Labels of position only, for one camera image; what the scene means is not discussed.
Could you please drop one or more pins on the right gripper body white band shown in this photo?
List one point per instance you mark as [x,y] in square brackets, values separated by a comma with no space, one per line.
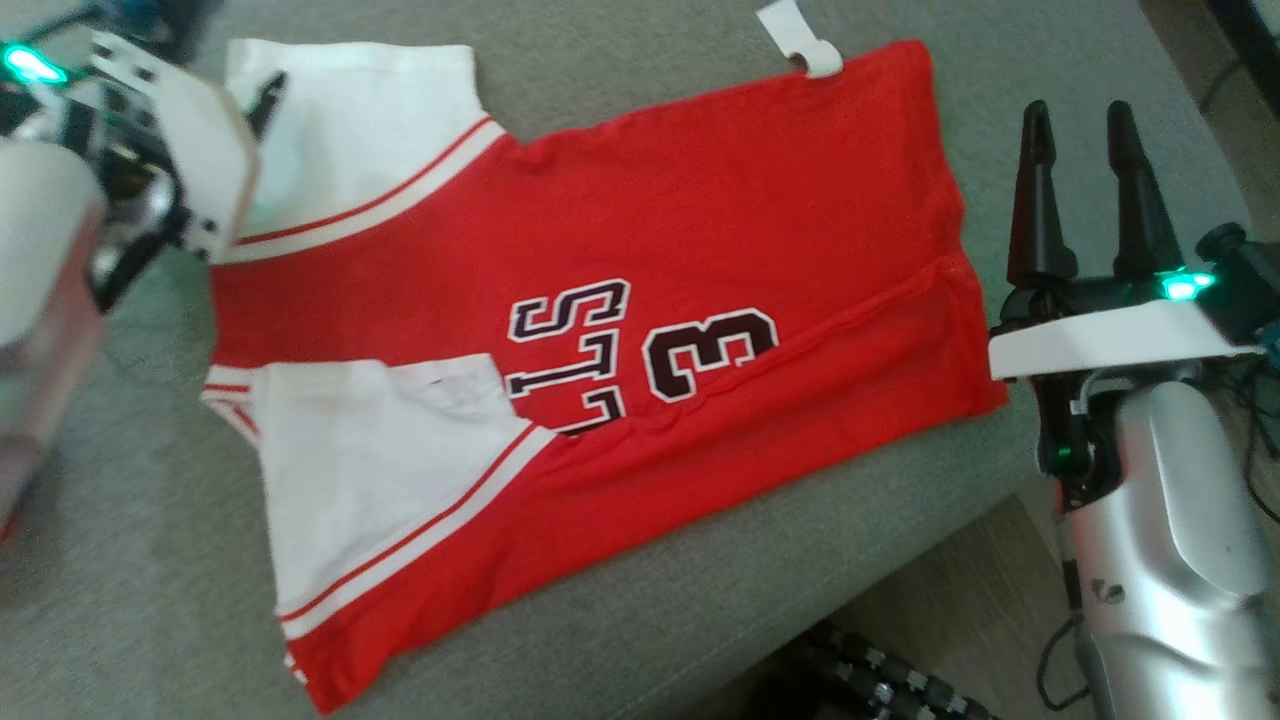
[1100,335]

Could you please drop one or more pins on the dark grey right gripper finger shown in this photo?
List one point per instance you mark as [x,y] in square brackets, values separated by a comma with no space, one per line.
[1142,220]
[1038,220]

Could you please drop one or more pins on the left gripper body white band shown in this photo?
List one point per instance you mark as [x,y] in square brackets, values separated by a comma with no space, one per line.
[210,160]

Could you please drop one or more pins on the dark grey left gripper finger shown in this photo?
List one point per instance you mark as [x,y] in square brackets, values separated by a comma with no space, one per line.
[266,100]

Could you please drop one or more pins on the red and white jersey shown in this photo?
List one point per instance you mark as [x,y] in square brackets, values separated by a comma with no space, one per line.
[700,200]

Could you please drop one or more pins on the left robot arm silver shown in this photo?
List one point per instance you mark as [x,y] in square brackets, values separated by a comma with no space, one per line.
[40,230]

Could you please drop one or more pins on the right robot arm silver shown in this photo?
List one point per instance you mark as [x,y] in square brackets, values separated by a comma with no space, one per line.
[1170,520]

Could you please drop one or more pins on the grey fabric sofa ottoman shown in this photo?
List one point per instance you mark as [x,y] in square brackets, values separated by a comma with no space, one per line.
[150,600]

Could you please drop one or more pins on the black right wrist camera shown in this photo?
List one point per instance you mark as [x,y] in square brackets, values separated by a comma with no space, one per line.
[1240,275]

